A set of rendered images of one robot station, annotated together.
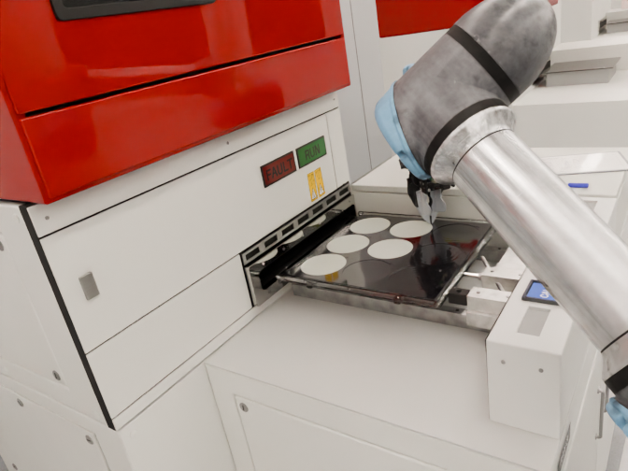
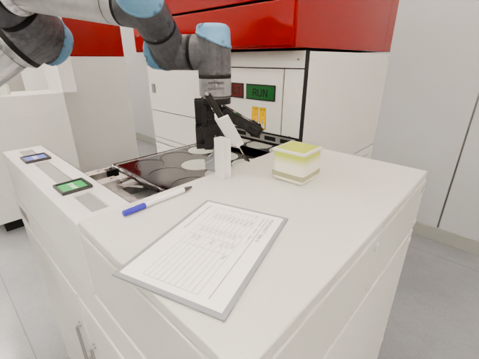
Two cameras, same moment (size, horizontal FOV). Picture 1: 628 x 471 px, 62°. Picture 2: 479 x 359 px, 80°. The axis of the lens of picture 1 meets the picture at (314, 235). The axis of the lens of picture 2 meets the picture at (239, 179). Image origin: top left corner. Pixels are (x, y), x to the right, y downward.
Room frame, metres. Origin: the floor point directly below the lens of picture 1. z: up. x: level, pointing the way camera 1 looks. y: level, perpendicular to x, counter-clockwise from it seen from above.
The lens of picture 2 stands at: (1.25, -0.97, 1.20)
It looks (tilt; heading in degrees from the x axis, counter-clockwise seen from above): 23 degrees down; 95
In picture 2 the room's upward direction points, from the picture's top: straight up
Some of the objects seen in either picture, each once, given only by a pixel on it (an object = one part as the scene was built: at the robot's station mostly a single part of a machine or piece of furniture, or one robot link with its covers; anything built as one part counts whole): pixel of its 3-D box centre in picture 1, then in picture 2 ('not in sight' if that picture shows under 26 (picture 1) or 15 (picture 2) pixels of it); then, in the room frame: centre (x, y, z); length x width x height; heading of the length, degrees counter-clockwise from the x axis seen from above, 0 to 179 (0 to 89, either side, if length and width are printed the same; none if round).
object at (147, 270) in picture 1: (246, 224); (209, 108); (1.03, 0.14, 1.02); 0.82 x 0.03 x 0.40; 142
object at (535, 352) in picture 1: (563, 291); (60, 199); (0.77, -0.41, 0.89); 0.55 x 0.09 x 0.14; 142
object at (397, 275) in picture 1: (390, 249); (197, 164); (1.04, -0.16, 0.90); 0.34 x 0.34 x 0.01; 52
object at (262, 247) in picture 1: (302, 219); (241, 132); (1.16, 0.02, 0.96); 0.44 x 0.01 x 0.02; 142
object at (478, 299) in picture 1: (492, 301); (90, 177); (0.77, -0.28, 0.89); 0.08 x 0.03 x 0.03; 52
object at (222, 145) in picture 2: not in sight; (228, 144); (1.17, -0.40, 1.03); 0.06 x 0.04 x 0.13; 52
